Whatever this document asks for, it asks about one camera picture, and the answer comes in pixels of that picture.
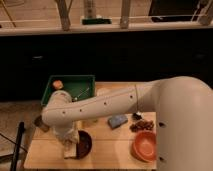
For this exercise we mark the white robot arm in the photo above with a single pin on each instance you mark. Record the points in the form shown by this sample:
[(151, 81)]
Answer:
[(184, 114)]

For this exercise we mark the purple bowl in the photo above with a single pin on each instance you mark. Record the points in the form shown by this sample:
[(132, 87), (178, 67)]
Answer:
[(85, 144)]

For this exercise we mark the metal cup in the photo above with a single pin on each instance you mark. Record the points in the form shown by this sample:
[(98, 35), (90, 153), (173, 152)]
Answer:
[(39, 123)]

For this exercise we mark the orange fruit toy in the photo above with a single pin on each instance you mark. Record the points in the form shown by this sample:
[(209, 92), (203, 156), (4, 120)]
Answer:
[(57, 84)]

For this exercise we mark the green base stand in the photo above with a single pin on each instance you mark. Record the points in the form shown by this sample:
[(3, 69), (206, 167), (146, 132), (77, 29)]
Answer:
[(96, 21)]

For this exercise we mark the orange bowl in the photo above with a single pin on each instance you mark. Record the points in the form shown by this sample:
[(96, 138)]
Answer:
[(143, 147)]

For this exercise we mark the white handled brush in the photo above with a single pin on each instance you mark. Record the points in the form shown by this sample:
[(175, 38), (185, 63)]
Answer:
[(136, 116)]

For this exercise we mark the blue sponge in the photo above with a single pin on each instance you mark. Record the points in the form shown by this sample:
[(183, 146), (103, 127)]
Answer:
[(117, 121)]

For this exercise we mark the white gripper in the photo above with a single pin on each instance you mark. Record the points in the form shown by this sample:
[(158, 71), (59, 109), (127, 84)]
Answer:
[(70, 140)]

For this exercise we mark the black pole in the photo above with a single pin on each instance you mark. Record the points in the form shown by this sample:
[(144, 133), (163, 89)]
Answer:
[(16, 150)]

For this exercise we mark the green plastic tray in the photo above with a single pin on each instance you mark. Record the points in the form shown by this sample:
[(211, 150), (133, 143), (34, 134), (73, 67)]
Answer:
[(73, 84)]

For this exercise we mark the brown grape bunch toy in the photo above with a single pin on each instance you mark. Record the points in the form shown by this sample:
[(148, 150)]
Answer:
[(142, 125)]

